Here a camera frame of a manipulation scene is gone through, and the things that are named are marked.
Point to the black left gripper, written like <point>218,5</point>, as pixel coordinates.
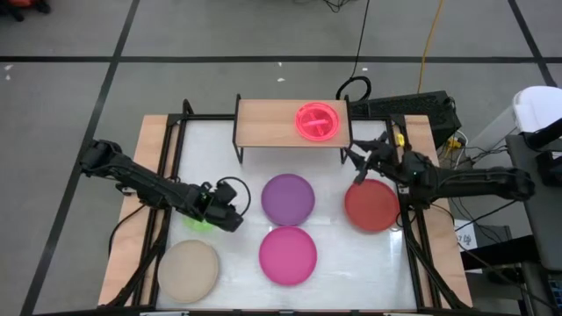
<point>224,215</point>

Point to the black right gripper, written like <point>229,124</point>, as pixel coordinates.
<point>384,158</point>

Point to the translucent green plate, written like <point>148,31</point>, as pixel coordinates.
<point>195,225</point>

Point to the purple plate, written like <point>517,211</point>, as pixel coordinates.
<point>287,199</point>

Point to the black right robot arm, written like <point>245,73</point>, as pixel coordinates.
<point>474,182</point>

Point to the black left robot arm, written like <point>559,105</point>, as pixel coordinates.
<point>145,186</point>

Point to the wooden shelf with black legs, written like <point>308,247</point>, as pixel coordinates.
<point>268,123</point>

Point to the red plate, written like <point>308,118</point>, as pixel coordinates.
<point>372,205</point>

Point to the beige plate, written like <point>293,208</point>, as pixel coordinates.
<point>188,270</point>

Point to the black computer case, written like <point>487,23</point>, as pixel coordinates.
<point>417,109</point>

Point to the pink plate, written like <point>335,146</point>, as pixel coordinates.
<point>287,256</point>

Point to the yellow plug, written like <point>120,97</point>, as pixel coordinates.
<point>454,142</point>

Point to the white paper label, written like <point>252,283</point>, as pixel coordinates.
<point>465,237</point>

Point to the white plastic cover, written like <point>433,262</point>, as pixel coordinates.
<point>540,107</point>

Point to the orange and black floor machine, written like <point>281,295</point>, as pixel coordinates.
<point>22,3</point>

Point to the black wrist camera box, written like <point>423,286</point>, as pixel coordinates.
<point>226,191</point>

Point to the yellow frame connector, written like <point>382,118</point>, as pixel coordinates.
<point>400,139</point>

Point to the black metal rig frame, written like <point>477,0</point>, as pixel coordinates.
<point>175,131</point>

